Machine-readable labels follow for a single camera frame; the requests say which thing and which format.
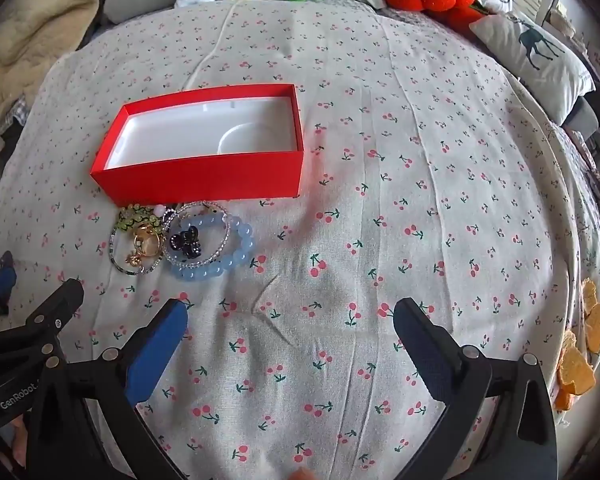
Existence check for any beige blanket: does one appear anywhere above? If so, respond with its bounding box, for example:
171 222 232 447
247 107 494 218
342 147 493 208
0 0 131 163

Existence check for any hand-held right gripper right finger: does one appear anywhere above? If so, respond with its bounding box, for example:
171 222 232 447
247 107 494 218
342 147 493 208
393 297 561 480

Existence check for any clear bead bracelet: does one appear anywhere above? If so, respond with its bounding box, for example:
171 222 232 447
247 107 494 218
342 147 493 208
167 201 231 268

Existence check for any cherry print bed sheet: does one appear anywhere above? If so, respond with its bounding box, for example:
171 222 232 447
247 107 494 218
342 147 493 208
0 0 600 480

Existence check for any orange slice print cloth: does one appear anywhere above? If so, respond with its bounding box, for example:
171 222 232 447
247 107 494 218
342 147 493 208
545 120 600 416

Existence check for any red cardboard box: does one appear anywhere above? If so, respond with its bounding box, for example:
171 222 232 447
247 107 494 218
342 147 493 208
90 83 305 207

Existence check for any black hair clip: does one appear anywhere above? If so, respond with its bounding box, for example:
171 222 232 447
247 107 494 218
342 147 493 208
169 227 202 256

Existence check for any person's left hand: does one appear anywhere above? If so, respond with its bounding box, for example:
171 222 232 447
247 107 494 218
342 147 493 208
0 422 28 471

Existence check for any green bead bracelet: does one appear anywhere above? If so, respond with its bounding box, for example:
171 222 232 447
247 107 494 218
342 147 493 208
117 205 168 233

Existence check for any blue bead bracelet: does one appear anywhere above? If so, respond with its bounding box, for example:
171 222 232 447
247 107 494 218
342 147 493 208
172 215 256 281

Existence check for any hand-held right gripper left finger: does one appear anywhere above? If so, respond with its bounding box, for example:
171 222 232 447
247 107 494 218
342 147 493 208
27 299 189 480

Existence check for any gold ring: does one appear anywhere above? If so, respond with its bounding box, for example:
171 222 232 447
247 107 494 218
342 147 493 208
132 225 163 257

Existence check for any dark thin bead bracelet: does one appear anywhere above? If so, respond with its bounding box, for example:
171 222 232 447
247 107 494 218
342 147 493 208
110 220 163 276

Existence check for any deer print pillow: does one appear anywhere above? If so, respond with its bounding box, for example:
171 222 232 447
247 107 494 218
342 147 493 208
469 12 597 126

